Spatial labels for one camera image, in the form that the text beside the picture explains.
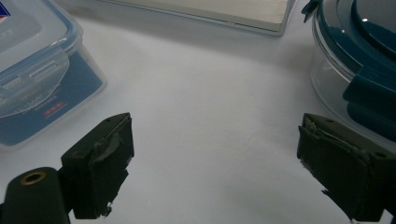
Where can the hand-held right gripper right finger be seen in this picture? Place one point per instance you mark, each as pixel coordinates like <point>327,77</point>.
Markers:
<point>342,168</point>

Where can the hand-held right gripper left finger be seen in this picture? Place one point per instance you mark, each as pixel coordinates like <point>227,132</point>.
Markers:
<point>93,168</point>

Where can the clear rectangular container blue lid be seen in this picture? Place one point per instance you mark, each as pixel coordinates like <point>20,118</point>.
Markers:
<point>62,81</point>

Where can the round glass container teal lid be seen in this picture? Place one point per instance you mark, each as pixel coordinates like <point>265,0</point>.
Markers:
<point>358,46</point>

